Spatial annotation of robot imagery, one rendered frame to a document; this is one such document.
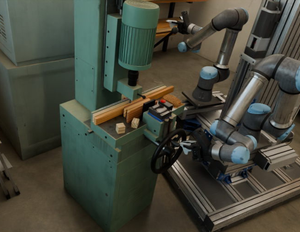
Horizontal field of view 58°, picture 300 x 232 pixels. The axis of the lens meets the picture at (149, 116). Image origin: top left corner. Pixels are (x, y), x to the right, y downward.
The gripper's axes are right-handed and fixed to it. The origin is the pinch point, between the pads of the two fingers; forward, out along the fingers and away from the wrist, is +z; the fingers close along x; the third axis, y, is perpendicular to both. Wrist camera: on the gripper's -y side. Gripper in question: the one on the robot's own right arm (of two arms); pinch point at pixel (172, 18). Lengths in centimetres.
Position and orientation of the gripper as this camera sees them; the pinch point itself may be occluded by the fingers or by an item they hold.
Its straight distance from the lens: 236.5
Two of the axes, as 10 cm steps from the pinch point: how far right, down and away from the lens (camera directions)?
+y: -0.4, 7.7, 6.4
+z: -6.5, -5.0, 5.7
